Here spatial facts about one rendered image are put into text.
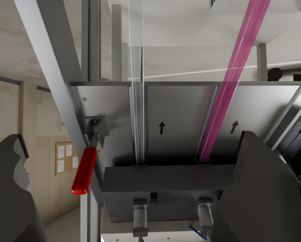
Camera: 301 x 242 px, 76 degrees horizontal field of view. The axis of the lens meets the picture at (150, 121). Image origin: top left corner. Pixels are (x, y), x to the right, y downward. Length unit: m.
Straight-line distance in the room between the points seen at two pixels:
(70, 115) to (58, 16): 0.11
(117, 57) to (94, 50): 0.15
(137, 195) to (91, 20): 0.41
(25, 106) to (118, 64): 4.04
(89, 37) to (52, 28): 0.32
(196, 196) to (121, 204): 0.13
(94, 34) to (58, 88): 0.30
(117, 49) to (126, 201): 0.46
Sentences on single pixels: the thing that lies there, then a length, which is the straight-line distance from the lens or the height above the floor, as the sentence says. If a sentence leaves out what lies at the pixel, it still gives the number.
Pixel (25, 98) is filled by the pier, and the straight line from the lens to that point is 4.62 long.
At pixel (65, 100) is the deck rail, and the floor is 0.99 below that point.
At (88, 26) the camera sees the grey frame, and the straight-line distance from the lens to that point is 0.55.
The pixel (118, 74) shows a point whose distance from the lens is 0.63.
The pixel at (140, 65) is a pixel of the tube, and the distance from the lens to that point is 0.21.
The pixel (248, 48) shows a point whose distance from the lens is 0.23.
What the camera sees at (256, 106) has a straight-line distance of 0.30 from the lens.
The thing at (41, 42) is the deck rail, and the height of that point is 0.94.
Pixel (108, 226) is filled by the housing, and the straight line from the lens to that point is 0.45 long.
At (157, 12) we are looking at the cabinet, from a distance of 0.76.
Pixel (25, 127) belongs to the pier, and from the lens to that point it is 4.57.
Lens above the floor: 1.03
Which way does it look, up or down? 3 degrees down
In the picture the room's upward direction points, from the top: 179 degrees clockwise
